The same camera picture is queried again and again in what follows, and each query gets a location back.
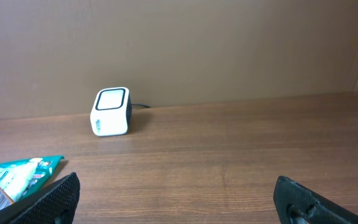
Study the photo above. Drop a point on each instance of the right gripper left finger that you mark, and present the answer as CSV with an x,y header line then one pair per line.
x,y
55,203

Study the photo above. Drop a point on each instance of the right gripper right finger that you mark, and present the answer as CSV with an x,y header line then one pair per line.
x,y
295,203

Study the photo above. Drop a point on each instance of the white barcode scanner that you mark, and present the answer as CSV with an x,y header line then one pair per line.
x,y
111,112

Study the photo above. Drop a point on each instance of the green 3M gloves packet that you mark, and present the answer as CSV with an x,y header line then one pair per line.
x,y
46,166

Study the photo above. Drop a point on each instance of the teal white sachet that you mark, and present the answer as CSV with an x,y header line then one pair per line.
x,y
15,178

